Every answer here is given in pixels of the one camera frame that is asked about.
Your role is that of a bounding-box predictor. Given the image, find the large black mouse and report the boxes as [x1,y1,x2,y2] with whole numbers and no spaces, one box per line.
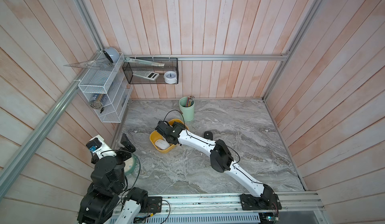
[155,139,170,150]

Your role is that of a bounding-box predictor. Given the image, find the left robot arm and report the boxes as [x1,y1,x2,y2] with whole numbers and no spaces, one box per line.
[77,134,148,224]

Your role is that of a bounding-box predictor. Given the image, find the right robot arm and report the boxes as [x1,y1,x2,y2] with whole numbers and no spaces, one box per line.
[155,121,274,202]

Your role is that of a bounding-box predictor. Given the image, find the yellow plastic storage box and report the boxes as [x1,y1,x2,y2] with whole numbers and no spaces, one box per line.
[149,119,184,154]

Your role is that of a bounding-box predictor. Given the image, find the green alarm clock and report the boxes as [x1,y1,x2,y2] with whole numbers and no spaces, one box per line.
[124,153,138,176]

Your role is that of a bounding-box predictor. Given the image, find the mint green pencil cup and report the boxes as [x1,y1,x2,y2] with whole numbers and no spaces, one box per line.
[178,97,195,122]

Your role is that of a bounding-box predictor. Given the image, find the colored pencils in cup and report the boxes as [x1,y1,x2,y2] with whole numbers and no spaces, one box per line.
[185,96,195,108]

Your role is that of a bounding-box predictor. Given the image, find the clear tube of pencils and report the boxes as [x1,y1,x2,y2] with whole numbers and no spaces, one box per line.
[89,94,105,110]

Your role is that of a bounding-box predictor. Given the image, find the white tape roll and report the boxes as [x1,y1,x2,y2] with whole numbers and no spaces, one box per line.
[163,71,178,85]

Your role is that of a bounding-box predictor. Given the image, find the white calculator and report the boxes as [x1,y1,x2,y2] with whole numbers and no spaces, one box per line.
[133,71,159,81]

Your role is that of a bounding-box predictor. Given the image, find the clear triangle ruler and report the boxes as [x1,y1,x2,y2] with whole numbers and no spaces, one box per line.
[65,58,114,71]

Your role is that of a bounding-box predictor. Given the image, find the green ruler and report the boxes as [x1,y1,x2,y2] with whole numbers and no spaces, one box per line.
[124,57,164,67]

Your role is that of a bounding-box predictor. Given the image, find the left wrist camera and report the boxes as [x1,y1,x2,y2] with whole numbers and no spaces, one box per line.
[86,135,116,164]

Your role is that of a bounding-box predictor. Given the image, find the white wire mesh shelf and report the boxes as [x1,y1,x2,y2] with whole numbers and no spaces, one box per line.
[78,52,132,123]

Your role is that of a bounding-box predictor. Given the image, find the black wire mesh shelf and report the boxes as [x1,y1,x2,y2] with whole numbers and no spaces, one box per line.
[122,57,179,85]

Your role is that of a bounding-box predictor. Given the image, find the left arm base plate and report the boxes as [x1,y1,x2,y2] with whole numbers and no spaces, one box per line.
[127,187,162,214]

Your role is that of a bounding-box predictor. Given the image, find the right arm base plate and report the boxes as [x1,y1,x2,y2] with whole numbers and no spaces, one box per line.
[239,194,282,211]

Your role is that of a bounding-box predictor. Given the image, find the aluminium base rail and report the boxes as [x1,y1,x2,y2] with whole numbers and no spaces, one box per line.
[75,190,327,224]

